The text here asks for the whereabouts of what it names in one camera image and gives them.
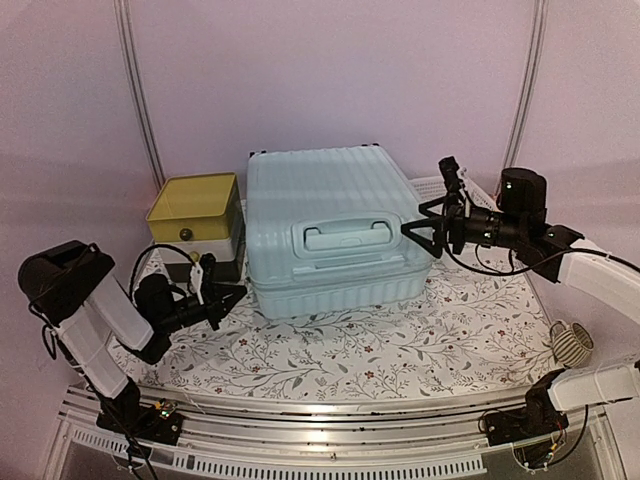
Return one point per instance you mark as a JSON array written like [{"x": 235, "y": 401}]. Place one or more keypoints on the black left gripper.
[{"x": 222, "y": 307}]

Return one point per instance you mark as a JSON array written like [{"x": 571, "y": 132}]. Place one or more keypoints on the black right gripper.
[{"x": 435, "y": 248}]

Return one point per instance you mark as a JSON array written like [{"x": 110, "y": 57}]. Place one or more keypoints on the light blue hard-shell suitcase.
[{"x": 323, "y": 231}]

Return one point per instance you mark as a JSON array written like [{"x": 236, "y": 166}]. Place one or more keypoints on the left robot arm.
[{"x": 71, "y": 288}]

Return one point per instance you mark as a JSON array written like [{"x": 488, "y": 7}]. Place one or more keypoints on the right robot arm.
[{"x": 554, "y": 252}]

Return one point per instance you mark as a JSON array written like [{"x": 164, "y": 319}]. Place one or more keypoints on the yellow white drawer organizer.
[{"x": 200, "y": 214}]

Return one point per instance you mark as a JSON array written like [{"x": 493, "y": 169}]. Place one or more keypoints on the floral white tablecloth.
[{"x": 474, "y": 328}]

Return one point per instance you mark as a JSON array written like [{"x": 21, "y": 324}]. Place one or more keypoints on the striped woven cup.
[{"x": 571, "y": 344}]

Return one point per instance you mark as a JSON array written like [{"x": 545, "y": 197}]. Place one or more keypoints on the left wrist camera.
[{"x": 202, "y": 281}]

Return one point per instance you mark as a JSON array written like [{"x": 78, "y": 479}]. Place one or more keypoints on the right wall aluminium post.
[{"x": 528, "y": 84}]

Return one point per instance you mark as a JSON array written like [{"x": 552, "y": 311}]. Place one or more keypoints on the wall aluminium post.
[
  {"x": 528, "y": 84},
  {"x": 123, "y": 17}
]

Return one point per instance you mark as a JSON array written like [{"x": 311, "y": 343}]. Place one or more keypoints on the aluminium front rail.
[{"x": 253, "y": 438}]

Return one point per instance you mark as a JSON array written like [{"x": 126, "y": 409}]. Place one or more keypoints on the left wall aluminium post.
[{"x": 123, "y": 17}]

